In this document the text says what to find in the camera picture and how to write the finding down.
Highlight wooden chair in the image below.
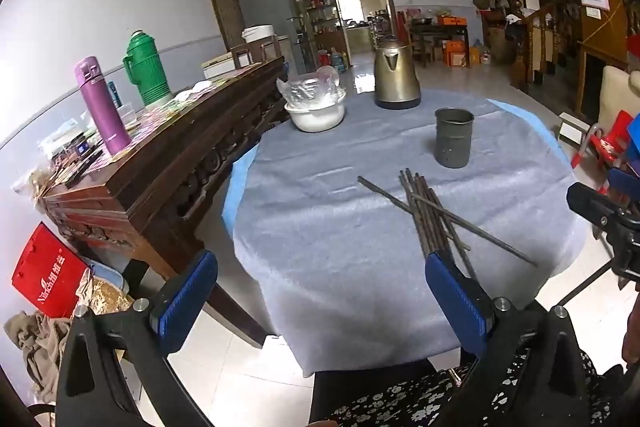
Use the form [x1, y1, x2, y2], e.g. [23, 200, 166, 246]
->
[230, 35, 284, 68]

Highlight bundle of metal chopsticks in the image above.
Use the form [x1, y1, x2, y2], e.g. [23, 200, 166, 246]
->
[398, 169, 478, 280]

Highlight grey felt table cover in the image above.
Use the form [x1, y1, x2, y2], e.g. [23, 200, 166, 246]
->
[230, 88, 593, 378]

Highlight clear plastic container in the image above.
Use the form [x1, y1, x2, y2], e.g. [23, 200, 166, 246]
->
[116, 103, 139, 128]

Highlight dark wooden side table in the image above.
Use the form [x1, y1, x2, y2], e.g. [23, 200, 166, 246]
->
[407, 21, 471, 66]

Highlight green thermos flask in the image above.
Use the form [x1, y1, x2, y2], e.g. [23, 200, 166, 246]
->
[123, 31, 174, 108]

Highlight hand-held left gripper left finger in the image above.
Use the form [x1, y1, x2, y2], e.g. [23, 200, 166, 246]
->
[55, 249, 219, 427]

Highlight purple thermos bottle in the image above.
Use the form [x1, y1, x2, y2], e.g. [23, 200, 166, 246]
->
[74, 56, 132, 156]

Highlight metal chopstick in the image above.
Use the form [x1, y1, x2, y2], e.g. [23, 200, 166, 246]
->
[357, 176, 539, 268]

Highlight person's right hand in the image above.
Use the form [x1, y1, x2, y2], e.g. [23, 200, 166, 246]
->
[622, 304, 640, 359]

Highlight red plastic chair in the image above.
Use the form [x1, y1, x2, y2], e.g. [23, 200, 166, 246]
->
[570, 109, 637, 172]

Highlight carved dark wooden sideboard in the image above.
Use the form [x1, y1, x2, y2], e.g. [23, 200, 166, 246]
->
[39, 56, 292, 349]

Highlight person's floral patterned trousers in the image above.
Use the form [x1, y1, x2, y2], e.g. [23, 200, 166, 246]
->
[310, 347, 628, 427]

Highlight orange cardboard boxes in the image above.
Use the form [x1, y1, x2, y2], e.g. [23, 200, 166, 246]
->
[443, 39, 471, 68]

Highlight small white box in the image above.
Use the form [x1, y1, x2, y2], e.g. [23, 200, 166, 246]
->
[556, 112, 585, 146]

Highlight white rice cooker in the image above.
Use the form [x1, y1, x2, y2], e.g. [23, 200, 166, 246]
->
[242, 25, 276, 44]

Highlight grey metal cup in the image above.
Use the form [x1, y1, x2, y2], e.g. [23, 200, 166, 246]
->
[434, 108, 475, 168]

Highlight clear plastic bag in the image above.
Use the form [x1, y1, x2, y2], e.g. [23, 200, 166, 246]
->
[276, 67, 346, 108]

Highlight red cardboard box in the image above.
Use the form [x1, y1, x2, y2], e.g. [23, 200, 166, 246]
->
[11, 222, 94, 321]

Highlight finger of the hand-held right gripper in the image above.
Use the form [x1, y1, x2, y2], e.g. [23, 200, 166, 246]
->
[567, 168, 640, 233]
[624, 113, 640, 168]

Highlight white bowl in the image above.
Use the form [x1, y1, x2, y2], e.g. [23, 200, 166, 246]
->
[284, 89, 348, 133]

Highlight beige cloth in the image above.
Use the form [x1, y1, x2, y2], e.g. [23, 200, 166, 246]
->
[4, 311, 76, 404]

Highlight golden electric kettle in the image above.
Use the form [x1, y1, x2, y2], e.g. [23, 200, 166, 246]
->
[373, 37, 422, 110]

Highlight light blue table cloth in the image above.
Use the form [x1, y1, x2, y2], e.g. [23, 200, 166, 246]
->
[221, 97, 573, 238]

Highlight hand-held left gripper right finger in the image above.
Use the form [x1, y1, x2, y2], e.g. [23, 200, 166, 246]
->
[425, 251, 601, 427]

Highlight grey refrigerator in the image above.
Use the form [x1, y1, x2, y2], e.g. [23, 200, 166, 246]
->
[231, 0, 307, 78]

